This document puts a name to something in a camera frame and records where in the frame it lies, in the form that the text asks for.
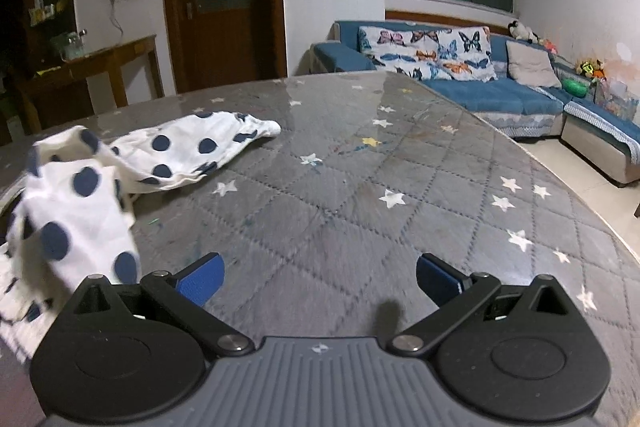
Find grey star quilted table cover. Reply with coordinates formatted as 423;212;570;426
1;72;639;426

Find glass jar on table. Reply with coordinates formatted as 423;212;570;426
51;29;87;62

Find blue sectional sofa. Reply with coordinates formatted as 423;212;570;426
309;20;639;185

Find white navy polka dot pants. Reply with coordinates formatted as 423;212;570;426
1;112;281;326

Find dark bookshelf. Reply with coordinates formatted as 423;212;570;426
1;0;77;75

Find wooden side table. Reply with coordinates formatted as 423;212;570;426
17;35;165;133

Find beige cushion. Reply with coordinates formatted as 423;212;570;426
506;41;562;88

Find colourful toy pile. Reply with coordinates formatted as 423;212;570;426
575;58;605;80

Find panda plush toy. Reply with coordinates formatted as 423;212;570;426
508;20;540;44

